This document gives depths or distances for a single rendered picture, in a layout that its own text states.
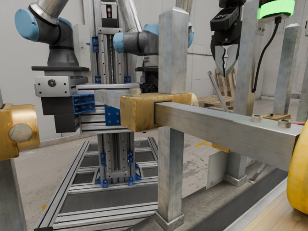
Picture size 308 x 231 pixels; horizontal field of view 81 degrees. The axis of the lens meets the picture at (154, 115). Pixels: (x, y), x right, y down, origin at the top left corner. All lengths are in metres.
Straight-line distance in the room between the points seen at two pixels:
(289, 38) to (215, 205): 0.55
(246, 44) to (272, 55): 8.07
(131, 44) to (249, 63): 0.42
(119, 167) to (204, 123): 1.12
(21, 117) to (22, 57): 2.63
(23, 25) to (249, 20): 0.83
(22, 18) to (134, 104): 0.78
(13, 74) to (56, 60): 1.82
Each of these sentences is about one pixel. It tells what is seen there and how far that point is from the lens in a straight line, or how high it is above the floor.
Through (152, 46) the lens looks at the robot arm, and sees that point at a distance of 0.69.
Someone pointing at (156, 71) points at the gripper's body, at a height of 1.01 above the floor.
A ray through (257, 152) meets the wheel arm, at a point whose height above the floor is 0.94.
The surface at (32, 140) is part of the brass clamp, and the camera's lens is 0.23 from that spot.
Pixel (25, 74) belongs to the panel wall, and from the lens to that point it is 2.84.
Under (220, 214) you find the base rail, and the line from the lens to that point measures 0.51.
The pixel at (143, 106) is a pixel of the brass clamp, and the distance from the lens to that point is 0.26.
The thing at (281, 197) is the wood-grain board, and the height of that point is 0.90.
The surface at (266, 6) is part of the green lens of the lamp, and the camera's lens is 0.50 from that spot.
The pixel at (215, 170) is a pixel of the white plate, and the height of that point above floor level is 0.75.
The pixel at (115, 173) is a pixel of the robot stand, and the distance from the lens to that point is 1.27.
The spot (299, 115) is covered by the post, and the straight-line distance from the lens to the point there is 1.00.
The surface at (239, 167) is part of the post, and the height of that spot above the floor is 0.76.
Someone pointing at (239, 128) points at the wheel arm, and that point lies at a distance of 0.18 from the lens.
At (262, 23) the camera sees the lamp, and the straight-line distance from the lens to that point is 0.53.
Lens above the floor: 1.00
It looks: 13 degrees down
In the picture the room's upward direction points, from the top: straight up
